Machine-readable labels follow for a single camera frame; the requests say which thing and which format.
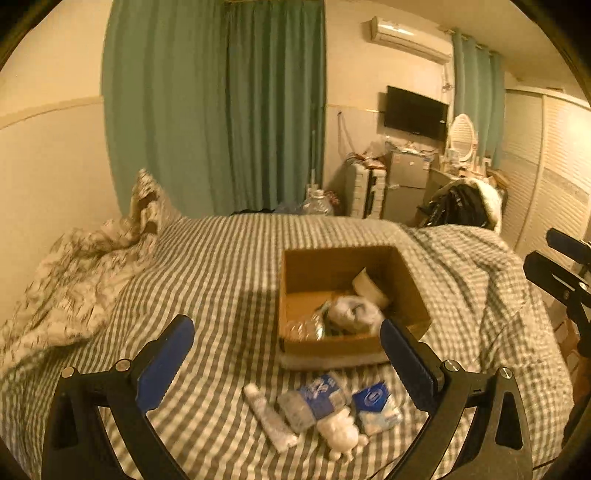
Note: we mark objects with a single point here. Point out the blue and white tissue pack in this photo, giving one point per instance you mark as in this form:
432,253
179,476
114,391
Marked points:
376,406

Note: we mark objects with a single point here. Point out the white tube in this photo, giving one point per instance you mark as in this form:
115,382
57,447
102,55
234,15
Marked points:
270,417

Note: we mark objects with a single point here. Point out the white plush toy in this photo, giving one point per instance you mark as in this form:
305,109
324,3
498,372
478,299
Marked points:
341,434

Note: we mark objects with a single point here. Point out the grey crumpled plastic bag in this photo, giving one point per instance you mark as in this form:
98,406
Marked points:
355,314

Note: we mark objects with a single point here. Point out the white air conditioner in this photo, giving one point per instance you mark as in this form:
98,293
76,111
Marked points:
411,39

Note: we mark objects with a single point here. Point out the grey mini fridge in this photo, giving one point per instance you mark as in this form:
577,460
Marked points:
408,184

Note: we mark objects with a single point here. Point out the clutter pile on fridge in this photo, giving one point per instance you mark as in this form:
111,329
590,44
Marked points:
392,150

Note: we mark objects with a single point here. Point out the clear plastic wrapper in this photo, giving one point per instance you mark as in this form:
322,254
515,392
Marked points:
304,327

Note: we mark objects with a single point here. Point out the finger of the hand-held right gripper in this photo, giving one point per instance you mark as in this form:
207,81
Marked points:
565,242
549,274

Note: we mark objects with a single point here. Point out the cardboard box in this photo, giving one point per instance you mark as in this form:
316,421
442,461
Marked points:
300,277

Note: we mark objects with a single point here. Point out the white foam box stack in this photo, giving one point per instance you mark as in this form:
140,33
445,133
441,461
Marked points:
364,191

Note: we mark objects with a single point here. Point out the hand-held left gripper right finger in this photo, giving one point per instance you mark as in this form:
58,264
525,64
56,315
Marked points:
408,367

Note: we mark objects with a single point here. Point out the white louvred wardrobe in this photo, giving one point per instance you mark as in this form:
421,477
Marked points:
549,161

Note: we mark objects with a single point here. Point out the wide green curtain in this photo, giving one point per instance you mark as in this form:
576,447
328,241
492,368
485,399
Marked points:
277,106
166,110

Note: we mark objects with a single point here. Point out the clear packet with blue label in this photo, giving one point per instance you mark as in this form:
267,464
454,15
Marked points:
314,399

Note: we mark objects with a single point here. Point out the large clear water bottle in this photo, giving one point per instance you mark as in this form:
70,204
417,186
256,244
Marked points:
318,203

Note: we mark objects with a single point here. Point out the white fluffy garment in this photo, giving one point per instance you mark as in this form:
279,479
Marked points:
493,203

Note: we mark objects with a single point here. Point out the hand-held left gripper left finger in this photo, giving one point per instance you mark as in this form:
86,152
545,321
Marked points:
164,369

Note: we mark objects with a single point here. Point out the black television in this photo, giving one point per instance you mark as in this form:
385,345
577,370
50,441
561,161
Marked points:
415,113

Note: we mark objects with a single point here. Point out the white oval mirror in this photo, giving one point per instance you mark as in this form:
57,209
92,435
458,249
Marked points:
461,136

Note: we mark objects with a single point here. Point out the floral quilt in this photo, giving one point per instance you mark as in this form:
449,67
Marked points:
83,277

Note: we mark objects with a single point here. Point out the narrow green curtain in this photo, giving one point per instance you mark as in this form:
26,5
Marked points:
475,92

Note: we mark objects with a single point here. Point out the white roll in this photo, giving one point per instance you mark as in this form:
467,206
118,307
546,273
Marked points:
369,286

